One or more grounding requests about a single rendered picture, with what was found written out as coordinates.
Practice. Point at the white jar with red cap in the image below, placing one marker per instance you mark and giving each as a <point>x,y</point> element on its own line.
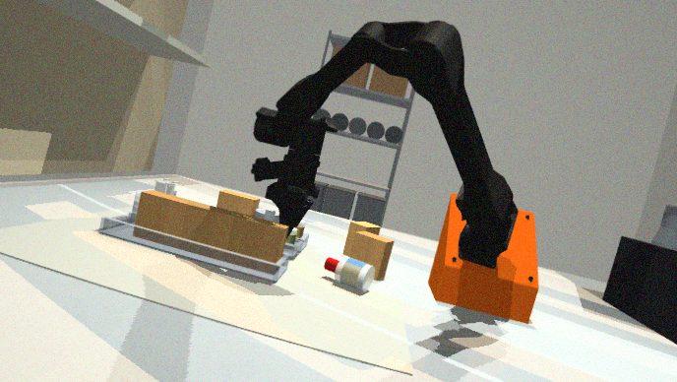
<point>351,273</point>
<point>300,229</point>

